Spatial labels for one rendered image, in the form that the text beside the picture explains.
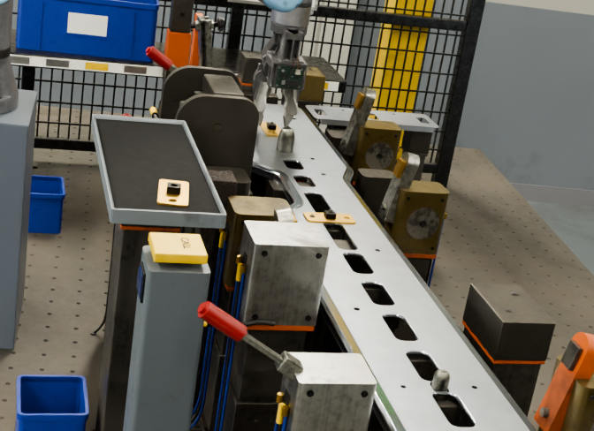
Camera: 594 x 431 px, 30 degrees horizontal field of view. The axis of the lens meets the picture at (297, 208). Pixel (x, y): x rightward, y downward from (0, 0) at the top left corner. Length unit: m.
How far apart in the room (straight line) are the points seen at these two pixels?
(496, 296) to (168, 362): 0.53
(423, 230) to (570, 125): 3.39
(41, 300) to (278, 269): 0.78
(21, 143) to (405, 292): 0.65
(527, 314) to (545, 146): 3.74
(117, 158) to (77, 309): 0.64
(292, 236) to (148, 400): 0.30
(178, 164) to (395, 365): 0.39
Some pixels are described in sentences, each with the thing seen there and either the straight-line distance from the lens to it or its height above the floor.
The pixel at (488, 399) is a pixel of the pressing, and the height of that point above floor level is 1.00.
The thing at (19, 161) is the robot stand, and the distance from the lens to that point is 1.80.
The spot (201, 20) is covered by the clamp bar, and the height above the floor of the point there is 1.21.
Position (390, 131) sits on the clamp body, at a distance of 2.23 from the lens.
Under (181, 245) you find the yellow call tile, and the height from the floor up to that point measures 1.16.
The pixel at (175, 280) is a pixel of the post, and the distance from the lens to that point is 1.23.
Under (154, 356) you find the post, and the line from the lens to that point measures 1.27.
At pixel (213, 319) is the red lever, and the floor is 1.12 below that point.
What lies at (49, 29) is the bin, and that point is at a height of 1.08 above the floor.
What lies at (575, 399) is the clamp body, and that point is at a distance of 1.35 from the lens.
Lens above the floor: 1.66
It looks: 21 degrees down
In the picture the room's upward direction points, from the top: 9 degrees clockwise
